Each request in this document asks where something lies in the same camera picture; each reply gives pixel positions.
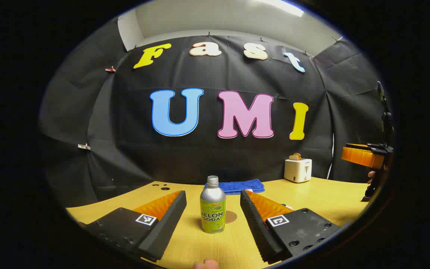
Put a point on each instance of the blue folded towel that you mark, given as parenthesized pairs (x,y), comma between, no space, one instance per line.
(243,185)

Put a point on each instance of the slice of toast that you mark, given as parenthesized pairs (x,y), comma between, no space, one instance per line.
(295,156)

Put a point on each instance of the white toaster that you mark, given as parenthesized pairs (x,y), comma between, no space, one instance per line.
(296,171)

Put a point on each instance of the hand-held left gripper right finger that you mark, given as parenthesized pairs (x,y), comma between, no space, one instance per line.
(258,228)

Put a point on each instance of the metal clip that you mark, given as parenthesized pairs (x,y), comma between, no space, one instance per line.
(84,147)

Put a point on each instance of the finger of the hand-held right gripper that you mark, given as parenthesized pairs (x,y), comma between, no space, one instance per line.
(362,156)

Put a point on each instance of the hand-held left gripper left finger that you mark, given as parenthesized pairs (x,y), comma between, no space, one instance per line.
(164,228)

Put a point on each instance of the orange clip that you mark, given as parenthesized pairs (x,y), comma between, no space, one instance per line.
(110,69)

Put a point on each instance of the silver green water bottle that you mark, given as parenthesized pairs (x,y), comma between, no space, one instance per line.
(212,209)

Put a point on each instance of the round brown coaster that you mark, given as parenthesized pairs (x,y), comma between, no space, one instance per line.
(232,217)

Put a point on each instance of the black backdrop cloth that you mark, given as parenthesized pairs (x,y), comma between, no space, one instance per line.
(215,157)

